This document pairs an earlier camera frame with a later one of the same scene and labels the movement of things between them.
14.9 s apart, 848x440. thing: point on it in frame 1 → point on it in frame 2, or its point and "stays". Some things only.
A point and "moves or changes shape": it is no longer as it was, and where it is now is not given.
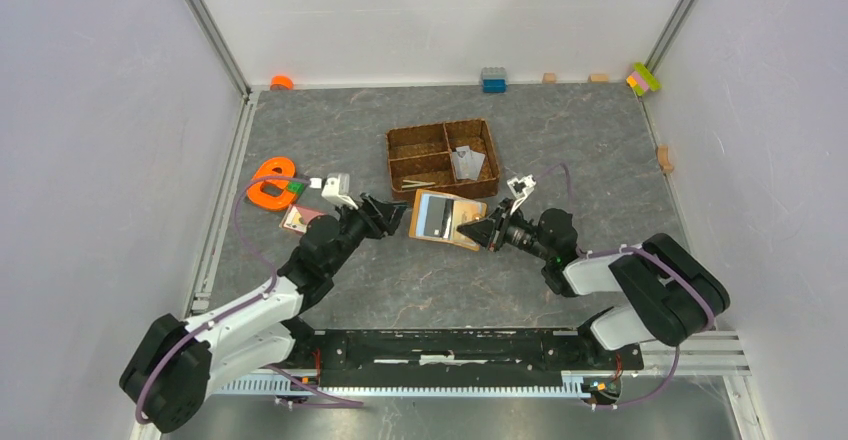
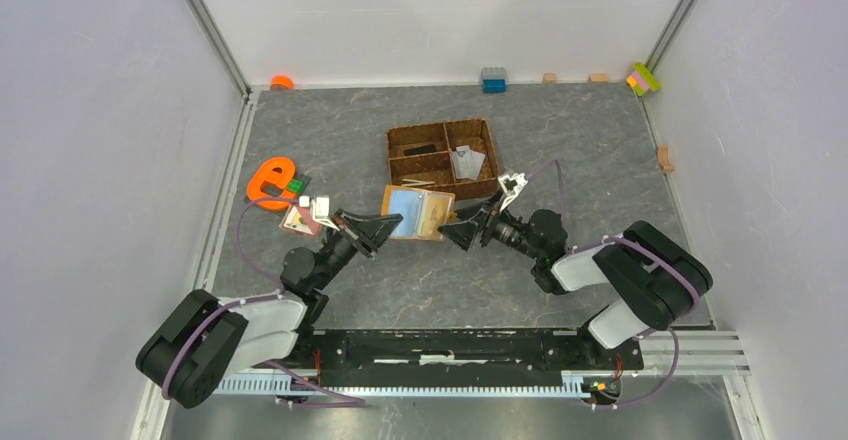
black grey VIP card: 439,217 → 418,150
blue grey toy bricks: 494,80 stays
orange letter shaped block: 265,169 stays
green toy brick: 297,187 stays
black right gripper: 495,225 stays
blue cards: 422,210 → 407,204
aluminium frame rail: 210,24 stays
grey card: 469,166 stays
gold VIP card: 465,212 moves or changes shape
